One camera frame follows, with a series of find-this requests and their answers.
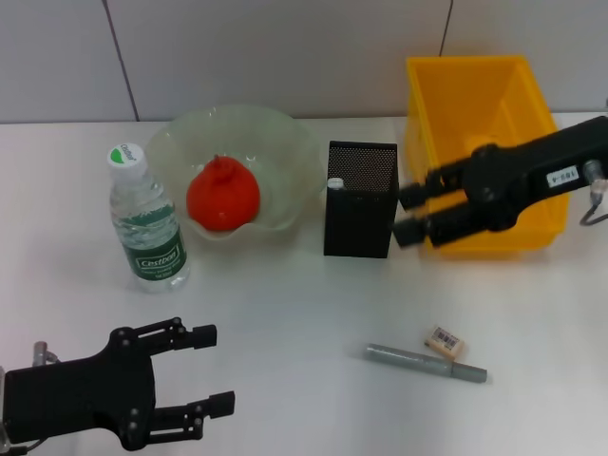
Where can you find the silver grey marker pen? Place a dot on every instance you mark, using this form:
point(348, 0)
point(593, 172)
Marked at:
point(413, 361)

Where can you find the black mesh pen holder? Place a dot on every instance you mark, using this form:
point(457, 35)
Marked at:
point(361, 223)

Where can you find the yellow plastic bin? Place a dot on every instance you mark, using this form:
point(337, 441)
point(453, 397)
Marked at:
point(451, 104)

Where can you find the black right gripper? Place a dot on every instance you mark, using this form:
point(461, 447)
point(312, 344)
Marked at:
point(522, 176)

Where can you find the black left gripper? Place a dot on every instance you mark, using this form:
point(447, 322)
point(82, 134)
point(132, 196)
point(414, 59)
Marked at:
point(81, 399)

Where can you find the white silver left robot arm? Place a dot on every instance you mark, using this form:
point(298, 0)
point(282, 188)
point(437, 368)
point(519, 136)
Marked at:
point(1, 427)

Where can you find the clear green-label water bottle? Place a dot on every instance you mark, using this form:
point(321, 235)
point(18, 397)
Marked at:
point(152, 228)

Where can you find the beige eraser with barcode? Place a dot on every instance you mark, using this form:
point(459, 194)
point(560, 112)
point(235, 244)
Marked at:
point(446, 339)

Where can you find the pale green glass fruit plate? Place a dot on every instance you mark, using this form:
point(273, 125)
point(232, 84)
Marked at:
point(285, 157)

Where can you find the mint green pen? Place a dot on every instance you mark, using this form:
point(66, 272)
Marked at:
point(335, 184)

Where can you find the orange fruit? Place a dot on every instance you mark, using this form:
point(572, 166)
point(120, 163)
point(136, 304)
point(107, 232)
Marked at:
point(223, 195)

